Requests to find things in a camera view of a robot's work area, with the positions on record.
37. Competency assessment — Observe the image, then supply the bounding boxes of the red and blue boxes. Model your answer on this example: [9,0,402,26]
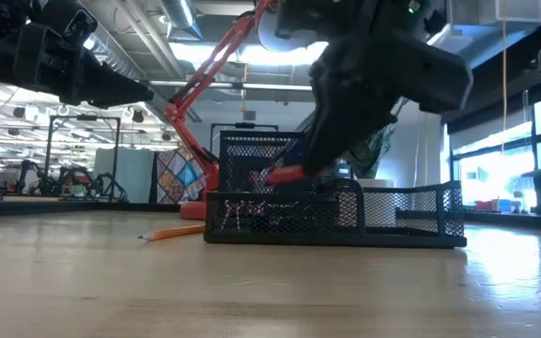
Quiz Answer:
[474,198,515,213]

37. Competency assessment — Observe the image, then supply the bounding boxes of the colourful patchwork quilt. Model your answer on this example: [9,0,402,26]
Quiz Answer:
[155,146,209,205]

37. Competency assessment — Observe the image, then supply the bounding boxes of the white plant pot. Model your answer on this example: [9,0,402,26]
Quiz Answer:
[353,177,397,230]

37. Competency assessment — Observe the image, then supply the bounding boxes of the black mesh desk organizer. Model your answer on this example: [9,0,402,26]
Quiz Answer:
[203,130,468,249]

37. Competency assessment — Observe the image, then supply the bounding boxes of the yellow hanging cord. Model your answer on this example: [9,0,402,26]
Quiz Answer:
[500,0,509,156]

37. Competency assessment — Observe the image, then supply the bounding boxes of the green snake plant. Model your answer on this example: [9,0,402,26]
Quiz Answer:
[343,98,410,182]

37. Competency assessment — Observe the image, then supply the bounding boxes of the yellow pencil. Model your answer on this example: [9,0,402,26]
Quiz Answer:
[137,223,207,242]

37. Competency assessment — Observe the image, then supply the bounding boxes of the red marker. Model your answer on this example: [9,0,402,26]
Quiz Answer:
[264,163,340,186]

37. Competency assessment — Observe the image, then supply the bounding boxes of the black binder clip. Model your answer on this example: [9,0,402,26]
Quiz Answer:
[246,200,272,227]
[221,200,244,231]

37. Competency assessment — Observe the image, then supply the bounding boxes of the red desk lamp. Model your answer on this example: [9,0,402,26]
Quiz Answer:
[164,0,331,222]

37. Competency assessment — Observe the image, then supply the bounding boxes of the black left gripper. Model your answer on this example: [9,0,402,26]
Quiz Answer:
[11,21,155,110]

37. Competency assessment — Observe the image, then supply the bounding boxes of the background black robot arms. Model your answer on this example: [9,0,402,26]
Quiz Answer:
[14,159,129,203]

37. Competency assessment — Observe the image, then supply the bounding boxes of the pale green curtain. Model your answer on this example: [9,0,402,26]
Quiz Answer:
[93,147,158,204]

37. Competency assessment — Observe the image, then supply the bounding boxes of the black camera stand frame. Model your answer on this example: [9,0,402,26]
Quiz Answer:
[43,115,122,203]

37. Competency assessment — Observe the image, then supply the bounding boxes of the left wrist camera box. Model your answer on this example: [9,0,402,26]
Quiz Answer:
[30,0,99,51]

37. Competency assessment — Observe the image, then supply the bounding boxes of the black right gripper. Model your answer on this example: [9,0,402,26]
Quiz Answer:
[301,32,474,176]

